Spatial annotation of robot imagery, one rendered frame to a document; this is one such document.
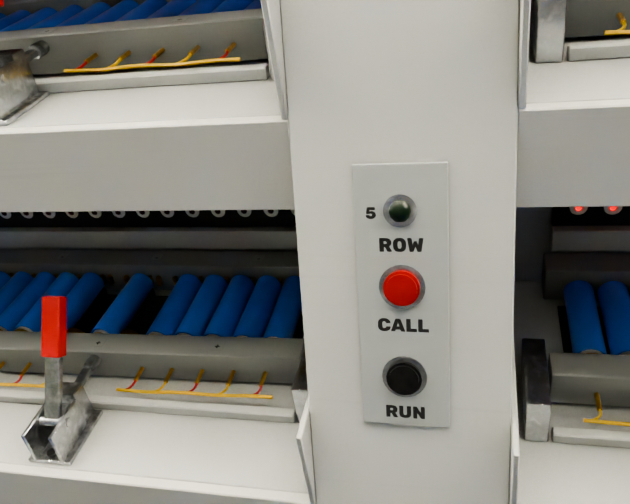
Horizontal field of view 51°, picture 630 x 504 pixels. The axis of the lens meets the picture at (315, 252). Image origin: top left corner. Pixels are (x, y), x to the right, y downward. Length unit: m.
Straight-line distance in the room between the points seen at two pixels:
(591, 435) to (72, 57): 0.35
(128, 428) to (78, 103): 0.19
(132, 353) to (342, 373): 0.17
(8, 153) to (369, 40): 0.19
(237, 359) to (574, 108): 0.24
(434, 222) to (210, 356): 0.19
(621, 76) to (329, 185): 0.13
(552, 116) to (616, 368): 0.16
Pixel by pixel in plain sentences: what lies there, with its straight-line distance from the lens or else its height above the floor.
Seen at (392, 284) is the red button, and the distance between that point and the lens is 0.29.
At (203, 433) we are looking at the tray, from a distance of 0.40.
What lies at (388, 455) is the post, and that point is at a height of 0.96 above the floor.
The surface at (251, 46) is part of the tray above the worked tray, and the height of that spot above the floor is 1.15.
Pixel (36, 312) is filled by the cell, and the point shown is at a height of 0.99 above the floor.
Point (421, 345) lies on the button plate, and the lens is 0.30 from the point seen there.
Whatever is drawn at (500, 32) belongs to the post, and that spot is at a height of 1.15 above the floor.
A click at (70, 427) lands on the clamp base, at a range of 0.42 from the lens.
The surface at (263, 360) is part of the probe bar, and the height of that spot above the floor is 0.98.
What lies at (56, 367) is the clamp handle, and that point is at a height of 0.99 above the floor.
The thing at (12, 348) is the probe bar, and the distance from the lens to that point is 0.48.
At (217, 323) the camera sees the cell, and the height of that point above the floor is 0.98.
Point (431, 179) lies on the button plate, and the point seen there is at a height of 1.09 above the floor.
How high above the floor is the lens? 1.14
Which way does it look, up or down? 16 degrees down
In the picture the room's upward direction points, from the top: 4 degrees counter-clockwise
